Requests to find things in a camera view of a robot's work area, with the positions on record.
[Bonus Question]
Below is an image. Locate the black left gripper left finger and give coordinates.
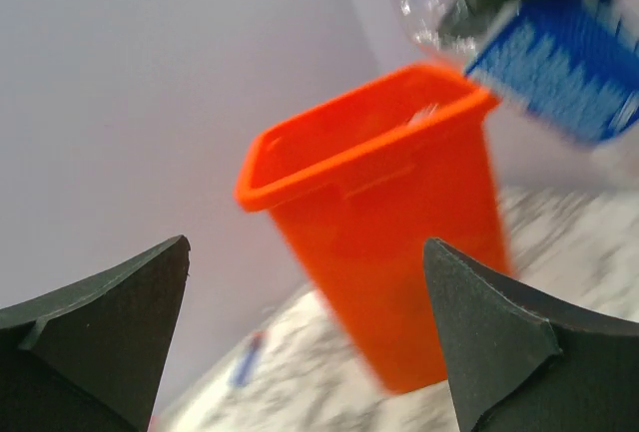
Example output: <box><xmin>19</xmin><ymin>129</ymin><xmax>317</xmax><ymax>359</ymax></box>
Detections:
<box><xmin>1</xmin><ymin>235</ymin><xmax>191</xmax><ymax>431</ymax></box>

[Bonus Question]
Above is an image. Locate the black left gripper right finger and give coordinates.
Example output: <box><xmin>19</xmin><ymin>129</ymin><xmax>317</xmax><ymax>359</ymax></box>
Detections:
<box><xmin>423</xmin><ymin>238</ymin><xmax>638</xmax><ymax>431</ymax></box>

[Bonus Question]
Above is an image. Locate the orange plastic bin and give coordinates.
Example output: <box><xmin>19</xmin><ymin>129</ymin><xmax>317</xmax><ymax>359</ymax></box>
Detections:
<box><xmin>235</xmin><ymin>63</ymin><xmax>511</xmax><ymax>394</ymax></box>

